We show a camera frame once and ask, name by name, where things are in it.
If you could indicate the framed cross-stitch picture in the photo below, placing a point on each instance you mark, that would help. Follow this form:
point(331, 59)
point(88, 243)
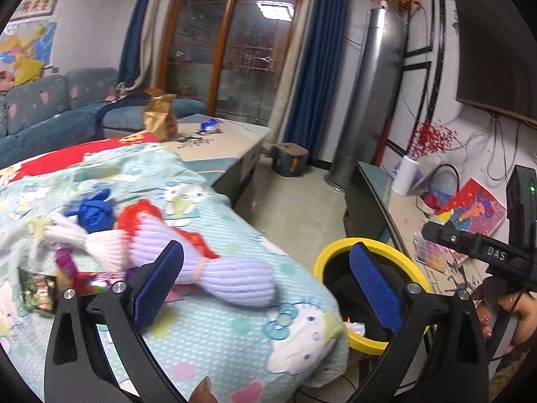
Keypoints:
point(28, 9)

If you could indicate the yellow cushion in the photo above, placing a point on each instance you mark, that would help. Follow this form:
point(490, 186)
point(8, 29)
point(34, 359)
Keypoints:
point(28, 71)

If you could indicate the colourful painting canvas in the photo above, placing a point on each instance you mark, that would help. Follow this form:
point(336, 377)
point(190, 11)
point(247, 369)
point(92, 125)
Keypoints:
point(473, 209)

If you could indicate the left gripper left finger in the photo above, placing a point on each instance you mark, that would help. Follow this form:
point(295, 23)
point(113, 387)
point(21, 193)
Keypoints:
point(77, 369)

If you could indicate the coffee table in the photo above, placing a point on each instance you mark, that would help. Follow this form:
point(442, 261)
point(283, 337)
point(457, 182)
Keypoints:
point(226, 158)

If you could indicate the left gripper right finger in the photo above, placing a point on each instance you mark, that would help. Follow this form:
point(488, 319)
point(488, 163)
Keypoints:
point(457, 368)

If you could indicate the wall television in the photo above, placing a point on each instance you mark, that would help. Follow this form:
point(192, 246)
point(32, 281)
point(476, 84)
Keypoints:
point(497, 64)

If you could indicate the white paper towel roll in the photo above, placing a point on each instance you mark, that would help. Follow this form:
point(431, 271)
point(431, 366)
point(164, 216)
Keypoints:
point(404, 178)

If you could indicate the blue curtain right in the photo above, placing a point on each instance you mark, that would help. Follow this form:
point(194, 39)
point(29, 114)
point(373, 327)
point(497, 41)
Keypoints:
point(318, 75)

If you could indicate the yellow rimmed trash bin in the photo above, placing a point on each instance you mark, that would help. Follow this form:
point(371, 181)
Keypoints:
point(367, 278)

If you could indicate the blue curtain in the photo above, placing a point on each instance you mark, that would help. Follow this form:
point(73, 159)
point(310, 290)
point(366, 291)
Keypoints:
point(129, 68)
point(318, 75)

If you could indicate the blue crumpled glove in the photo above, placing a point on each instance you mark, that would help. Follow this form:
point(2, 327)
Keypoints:
point(94, 214)

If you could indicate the blue curtain left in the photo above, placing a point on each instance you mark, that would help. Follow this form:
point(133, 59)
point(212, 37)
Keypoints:
point(129, 68)

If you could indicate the green snack wrapper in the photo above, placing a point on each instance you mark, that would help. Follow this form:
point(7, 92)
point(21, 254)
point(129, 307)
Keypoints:
point(39, 292)

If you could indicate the China map poster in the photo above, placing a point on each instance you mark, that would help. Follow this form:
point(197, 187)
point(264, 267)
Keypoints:
point(32, 40)

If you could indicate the blue storage box stool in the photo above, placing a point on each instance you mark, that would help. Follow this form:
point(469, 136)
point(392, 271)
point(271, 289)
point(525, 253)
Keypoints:
point(289, 159)

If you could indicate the gold paper bag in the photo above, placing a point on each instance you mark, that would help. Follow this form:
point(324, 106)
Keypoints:
point(159, 117)

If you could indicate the colourful bead tray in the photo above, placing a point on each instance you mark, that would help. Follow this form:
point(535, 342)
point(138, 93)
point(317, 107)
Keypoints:
point(432, 255)

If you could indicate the blue sofa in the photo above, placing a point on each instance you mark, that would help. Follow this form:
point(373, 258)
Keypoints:
point(58, 111)

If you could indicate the blue foil wrapper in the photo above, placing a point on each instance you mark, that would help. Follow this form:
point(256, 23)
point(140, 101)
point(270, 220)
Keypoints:
point(210, 126)

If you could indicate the Hello Kitty patterned blanket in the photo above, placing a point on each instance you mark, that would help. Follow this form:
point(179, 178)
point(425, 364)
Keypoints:
point(298, 340)

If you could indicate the wooden glass sliding door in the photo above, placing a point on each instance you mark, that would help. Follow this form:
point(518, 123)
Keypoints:
point(228, 54)

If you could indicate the red blanket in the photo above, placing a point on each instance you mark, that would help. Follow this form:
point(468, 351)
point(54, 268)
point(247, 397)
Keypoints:
point(69, 156)

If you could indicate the silver tower air conditioner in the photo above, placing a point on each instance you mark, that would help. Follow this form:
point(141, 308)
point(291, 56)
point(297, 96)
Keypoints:
point(373, 99)

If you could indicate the TV cabinet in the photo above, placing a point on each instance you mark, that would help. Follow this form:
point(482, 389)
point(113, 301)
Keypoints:
point(374, 211)

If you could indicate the person's left hand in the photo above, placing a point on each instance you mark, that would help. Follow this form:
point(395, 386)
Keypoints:
point(203, 392)

